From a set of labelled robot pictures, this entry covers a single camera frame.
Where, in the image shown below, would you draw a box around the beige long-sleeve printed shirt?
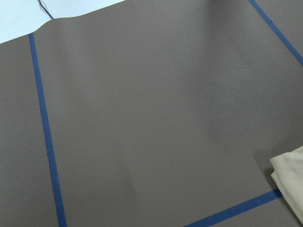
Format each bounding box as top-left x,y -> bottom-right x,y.
270,147 -> 303,222

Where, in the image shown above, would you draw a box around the thin black table cable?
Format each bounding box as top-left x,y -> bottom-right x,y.
37,0 -> 54,20

